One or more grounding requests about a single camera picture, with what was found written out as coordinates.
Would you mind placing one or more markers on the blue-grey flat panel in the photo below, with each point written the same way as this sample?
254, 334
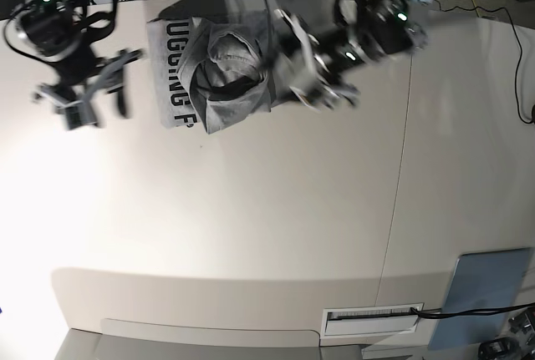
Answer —
480, 280

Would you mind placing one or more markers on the white cable grommet plate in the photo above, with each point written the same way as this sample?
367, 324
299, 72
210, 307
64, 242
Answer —
369, 321

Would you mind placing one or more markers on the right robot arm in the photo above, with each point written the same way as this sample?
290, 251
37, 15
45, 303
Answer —
61, 34

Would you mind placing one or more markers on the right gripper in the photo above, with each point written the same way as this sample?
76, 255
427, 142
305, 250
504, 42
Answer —
108, 75

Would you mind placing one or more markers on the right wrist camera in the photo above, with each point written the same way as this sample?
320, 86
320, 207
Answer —
79, 114

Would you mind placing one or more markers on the grey T-shirt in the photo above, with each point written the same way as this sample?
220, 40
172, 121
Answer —
215, 62

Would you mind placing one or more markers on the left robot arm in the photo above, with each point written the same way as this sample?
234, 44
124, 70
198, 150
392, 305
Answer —
365, 32

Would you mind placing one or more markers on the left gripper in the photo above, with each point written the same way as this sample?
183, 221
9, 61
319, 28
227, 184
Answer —
305, 70

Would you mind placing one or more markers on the black device bottom right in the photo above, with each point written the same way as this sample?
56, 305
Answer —
498, 349

